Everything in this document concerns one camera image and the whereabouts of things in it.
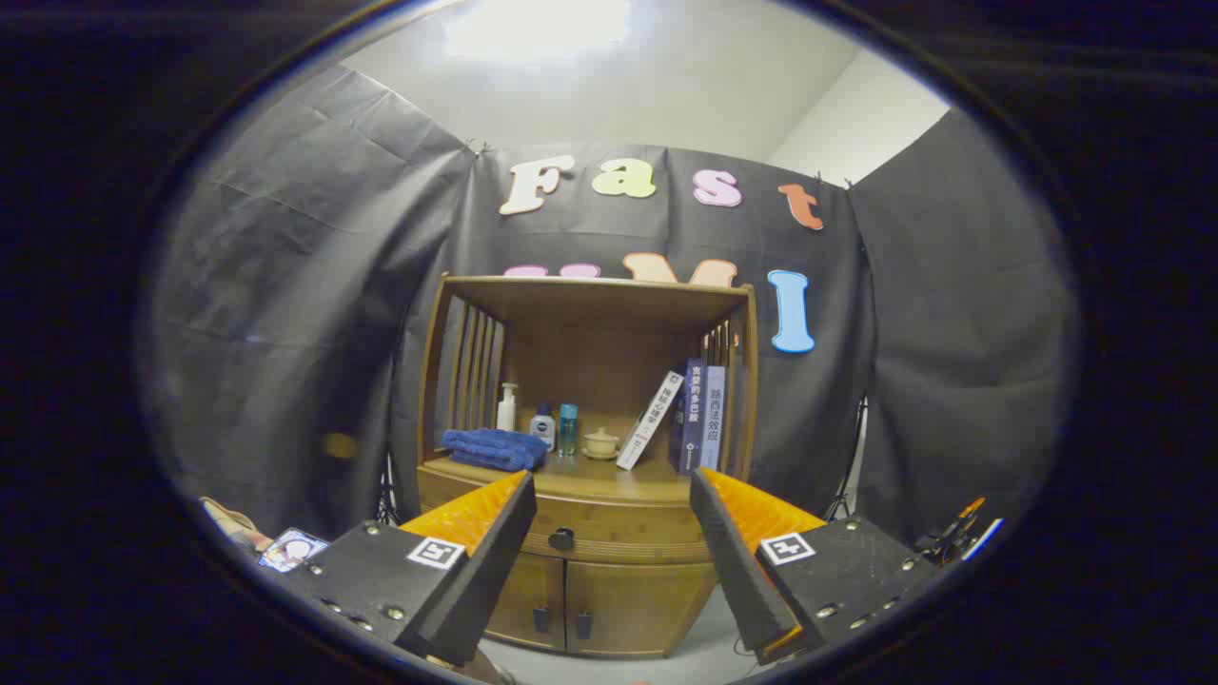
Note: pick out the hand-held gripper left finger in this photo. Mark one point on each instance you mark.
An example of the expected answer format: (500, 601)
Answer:
(476, 590)

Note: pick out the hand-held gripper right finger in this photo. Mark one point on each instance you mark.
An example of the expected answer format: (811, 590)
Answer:
(747, 590)

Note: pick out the black drawer knob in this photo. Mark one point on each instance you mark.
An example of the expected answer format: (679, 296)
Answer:
(561, 538)

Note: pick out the wooden drawer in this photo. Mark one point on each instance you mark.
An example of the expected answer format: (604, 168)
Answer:
(618, 523)

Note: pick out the wooden cabinet door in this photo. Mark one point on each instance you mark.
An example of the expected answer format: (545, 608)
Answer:
(519, 595)
(647, 609)

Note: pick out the wooden countertop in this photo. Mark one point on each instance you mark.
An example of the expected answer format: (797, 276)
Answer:
(590, 480)

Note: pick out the wooden cabinet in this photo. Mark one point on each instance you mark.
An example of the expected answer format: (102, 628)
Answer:
(609, 352)

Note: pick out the black stand leg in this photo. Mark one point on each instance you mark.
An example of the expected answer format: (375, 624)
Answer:
(847, 476)
(385, 497)

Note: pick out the blue folded towel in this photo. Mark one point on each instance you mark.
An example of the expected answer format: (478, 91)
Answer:
(490, 447)

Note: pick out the white bottle with blue cap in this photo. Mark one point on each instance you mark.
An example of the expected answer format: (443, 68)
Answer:
(542, 430)

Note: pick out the pale blue book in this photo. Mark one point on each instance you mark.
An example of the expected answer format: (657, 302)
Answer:
(714, 419)

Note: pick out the dark blue book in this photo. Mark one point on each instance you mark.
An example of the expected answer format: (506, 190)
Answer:
(692, 419)

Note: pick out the white pump bottle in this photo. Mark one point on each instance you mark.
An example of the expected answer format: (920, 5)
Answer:
(507, 411)

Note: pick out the clear blue bottle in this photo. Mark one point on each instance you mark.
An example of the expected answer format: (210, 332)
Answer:
(568, 430)

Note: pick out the printed picture card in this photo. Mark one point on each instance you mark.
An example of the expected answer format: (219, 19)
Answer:
(295, 550)

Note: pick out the beige lidded teacup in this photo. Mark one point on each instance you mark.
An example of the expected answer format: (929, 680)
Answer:
(600, 443)

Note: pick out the white book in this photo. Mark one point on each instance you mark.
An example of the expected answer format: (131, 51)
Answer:
(651, 421)

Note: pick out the black and orange device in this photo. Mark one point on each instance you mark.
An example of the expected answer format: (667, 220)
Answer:
(952, 535)

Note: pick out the beige object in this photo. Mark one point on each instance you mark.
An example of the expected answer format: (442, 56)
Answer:
(228, 523)

